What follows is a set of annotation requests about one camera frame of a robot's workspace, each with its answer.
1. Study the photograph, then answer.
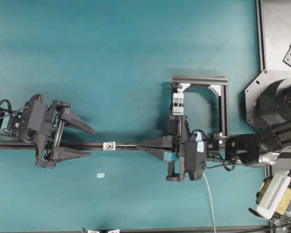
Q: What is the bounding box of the small pale tape patch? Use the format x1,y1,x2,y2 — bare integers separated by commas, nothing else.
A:
97,173,105,179

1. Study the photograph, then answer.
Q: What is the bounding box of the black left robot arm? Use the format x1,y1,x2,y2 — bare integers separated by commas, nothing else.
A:
0,94,96,168

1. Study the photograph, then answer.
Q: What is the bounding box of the black vertical edge rail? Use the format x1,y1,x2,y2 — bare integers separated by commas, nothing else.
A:
255,0,266,71

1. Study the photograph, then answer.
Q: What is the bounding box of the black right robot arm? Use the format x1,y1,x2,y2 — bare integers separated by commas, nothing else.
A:
137,77,291,181

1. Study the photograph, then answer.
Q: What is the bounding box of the black bottom edge rail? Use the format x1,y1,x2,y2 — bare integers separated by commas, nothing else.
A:
80,226,291,233

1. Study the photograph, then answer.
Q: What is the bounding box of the black aluminium frame stand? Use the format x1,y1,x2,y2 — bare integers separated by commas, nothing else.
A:
170,74,229,136

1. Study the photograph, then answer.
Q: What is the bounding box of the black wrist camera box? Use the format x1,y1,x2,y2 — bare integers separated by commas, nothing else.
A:
184,129,208,181

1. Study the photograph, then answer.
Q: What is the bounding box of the white ribbed power adapter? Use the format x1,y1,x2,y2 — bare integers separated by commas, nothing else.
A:
257,171,291,220

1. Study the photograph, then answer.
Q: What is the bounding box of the white wire clamp block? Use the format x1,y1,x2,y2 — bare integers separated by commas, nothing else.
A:
172,93,184,115

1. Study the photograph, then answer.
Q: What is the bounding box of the thin white wire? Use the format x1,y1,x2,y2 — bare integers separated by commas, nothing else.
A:
114,144,217,233

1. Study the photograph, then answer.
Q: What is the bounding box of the long black aluminium rail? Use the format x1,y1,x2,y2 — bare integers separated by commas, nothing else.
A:
0,141,172,151

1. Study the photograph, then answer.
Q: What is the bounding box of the silver bracket with hole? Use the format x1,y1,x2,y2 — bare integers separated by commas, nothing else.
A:
103,142,116,150

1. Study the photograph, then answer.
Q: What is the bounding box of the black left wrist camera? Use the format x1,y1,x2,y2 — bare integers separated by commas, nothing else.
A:
19,94,47,164

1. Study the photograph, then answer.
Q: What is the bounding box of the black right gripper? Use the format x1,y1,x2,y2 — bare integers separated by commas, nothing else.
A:
136,115,191,181

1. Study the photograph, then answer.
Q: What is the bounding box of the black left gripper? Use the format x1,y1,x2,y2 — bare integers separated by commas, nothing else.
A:
33,100,97,168

